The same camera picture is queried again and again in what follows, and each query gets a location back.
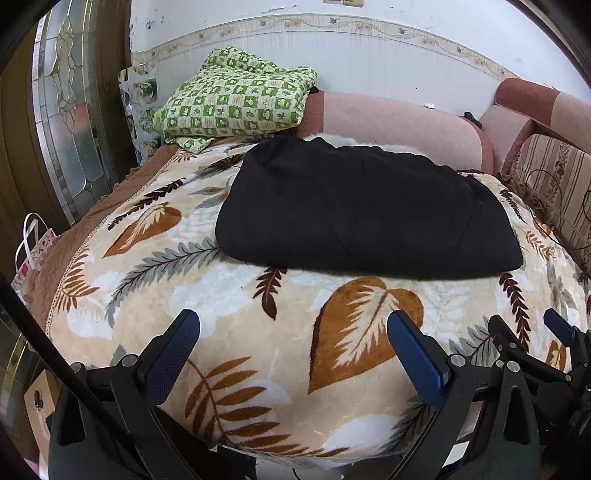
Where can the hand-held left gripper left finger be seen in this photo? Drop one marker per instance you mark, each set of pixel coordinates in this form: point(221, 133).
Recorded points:
point(171, 350)

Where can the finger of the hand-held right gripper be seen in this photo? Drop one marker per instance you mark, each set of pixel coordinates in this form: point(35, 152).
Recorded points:
point(505, 339)
point(561, 328)

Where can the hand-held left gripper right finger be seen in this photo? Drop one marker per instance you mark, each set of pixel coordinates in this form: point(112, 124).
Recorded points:
point(420, 364)

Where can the black coat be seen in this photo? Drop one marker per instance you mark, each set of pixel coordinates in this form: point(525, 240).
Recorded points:
point(360, 207)

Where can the leaf print plush blanket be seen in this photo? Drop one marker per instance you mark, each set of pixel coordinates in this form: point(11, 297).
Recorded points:
point(277, 323)

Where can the black pole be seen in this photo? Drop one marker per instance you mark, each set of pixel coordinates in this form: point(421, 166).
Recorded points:
point(51, 350)

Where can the brown quilted sofa cover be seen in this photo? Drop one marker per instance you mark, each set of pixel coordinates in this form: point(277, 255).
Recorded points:
point(60, 258)

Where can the striped sofa cushion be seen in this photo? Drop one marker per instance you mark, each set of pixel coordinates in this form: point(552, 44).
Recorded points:
point(558, 180)

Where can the white floral gift bag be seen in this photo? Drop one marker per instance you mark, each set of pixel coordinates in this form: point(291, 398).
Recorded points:
point(39, 251)

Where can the small black object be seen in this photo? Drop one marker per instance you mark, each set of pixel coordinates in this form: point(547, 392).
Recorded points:
point(471, 117)

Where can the pink and brown sofa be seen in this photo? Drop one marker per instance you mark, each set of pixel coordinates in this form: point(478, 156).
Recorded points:
point(392, 120)

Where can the green printed shiny bag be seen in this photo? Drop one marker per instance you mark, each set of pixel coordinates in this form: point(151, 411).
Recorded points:
point(138, 106)

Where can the patterned glass door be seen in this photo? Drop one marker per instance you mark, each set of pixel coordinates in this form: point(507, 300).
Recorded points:
point(74, 115)

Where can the green checkered quilt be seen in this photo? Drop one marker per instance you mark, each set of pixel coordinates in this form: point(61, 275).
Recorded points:
point(231, 101)

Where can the wooden door frame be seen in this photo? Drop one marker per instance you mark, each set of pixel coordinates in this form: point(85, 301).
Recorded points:
point(18, 161)

